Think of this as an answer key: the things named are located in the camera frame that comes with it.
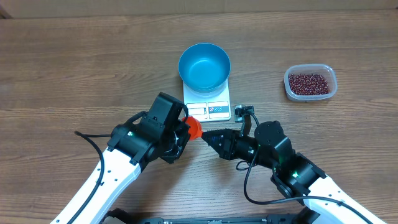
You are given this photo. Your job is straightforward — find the orange scoop with blue handle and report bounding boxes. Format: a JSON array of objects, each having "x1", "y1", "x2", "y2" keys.
[{"x1": 182, "y1": 116, "x2": 203, "y2": 141}]

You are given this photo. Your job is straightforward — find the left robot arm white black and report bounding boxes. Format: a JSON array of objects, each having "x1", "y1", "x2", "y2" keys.
[{"x1": 53, "y1": 105, "x2": 190, "y2": 223}]

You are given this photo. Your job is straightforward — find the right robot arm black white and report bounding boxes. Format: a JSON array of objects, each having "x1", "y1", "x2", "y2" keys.
[{"x1": 201, "y1": 121, "x2": 382, "y2": 223}]

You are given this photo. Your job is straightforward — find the white digital kitchen scale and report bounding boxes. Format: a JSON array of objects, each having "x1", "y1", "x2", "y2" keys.
[{"x1": 183, "y1": 80, "x2": 231, "y2": 123}]

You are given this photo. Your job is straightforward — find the blue metal bowl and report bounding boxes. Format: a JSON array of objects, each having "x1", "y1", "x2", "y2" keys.
[{"x1": 178, "y1": 42, "x2": 231, "y2": 92}]

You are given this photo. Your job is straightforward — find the red beans in container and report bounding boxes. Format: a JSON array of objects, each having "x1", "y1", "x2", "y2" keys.
[{"x1": 288, "y1": 73, "x2": 330, "y2": 95}]

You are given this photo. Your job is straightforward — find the clear plastic food container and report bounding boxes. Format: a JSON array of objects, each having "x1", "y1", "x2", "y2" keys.
[{"x1": 284, "y1": 63, "x2": 338, "y2": 102}]

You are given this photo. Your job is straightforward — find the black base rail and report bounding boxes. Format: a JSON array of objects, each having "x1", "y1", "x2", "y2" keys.
[{"x1": 101, "y1": 208, "x2": 320, "y2": 224}]

